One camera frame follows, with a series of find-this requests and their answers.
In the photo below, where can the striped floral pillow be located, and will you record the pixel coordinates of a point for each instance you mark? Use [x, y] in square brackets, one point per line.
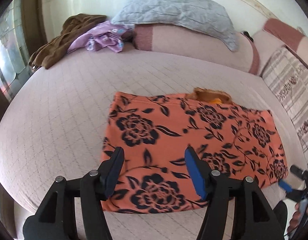
[287, 77]

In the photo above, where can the purple floral garment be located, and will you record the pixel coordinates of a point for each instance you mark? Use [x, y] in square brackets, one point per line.
[103, 35]

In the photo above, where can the grey quilted blanket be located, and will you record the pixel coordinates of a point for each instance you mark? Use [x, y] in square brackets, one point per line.
[203, 16]

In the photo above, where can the brown garment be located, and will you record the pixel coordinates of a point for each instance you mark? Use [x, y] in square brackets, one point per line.
[74, 26]

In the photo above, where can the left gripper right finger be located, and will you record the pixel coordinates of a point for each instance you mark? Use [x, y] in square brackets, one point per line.
[253, 215]

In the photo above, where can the pink bolster pillow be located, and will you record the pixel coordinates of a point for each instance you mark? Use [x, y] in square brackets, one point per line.
[176, 40]

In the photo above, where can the person's right hand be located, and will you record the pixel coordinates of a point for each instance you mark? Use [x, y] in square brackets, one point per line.
[294, 222]

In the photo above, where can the pink quilted bed cover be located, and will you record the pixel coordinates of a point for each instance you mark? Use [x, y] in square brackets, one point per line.
[56, 123]

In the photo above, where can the small black object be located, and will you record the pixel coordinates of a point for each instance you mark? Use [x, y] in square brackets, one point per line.
[245, 33]

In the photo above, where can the pink sofa cushion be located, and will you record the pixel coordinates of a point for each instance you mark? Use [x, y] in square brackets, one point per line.
[276, 34]

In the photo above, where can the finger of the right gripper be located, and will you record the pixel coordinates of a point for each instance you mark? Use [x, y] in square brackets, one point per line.
[285, 186]
[296, 171]

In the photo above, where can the stained glass wooden door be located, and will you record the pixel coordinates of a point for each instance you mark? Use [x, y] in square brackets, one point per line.
[20, 36]

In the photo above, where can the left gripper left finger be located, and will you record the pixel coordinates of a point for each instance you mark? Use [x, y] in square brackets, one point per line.
[55, 217]

